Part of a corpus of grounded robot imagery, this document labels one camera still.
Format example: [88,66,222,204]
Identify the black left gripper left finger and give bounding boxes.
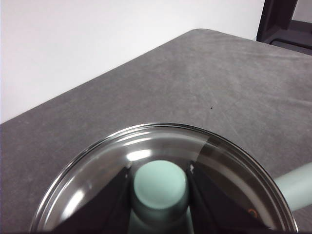
[52,168,134,234]

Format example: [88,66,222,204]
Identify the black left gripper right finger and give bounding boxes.
[186,162,276,234]

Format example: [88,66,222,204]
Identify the glass pot lid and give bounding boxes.
[29,122,299,234]

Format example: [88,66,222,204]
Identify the mint green pot with handle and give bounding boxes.
[273,162,312,213]

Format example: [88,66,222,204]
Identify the black frame stand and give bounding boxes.
[257,0,312,56]

